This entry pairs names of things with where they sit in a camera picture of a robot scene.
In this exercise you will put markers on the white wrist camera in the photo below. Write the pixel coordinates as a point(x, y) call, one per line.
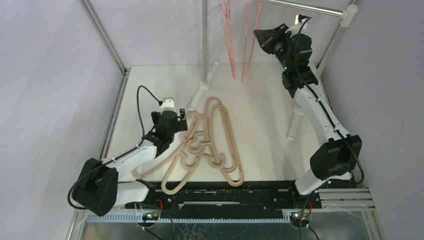
point(300, 19)
point(168, 104)

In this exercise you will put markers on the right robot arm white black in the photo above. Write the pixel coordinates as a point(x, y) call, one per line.
point(338, 150)

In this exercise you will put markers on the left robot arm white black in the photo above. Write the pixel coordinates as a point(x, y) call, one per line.
point(99, 187)

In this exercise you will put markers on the silver clothes rack frame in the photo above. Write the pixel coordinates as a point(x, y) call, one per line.
point(306, 90)

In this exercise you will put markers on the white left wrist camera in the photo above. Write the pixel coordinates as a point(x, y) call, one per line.
point(168, 104)

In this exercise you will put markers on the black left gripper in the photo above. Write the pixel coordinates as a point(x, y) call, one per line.
point(182, 124)

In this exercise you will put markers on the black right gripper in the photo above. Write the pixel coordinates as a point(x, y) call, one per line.
point(274, 41)

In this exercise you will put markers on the controller board with wires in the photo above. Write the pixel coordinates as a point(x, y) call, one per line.
point(149, 215)
point(301, 220)

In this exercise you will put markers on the left controller board with wires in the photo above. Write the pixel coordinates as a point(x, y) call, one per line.
point(149, 215)

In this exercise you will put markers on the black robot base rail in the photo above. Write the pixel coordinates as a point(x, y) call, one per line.
point(252, 200)

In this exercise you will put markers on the right controller board with wires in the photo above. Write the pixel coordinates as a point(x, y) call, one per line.
point(301, 220)

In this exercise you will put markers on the beige plastic hanger leftmost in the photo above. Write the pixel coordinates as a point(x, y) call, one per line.
point(155, 165)

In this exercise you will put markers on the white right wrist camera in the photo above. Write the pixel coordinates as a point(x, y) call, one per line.
point(300, 19)

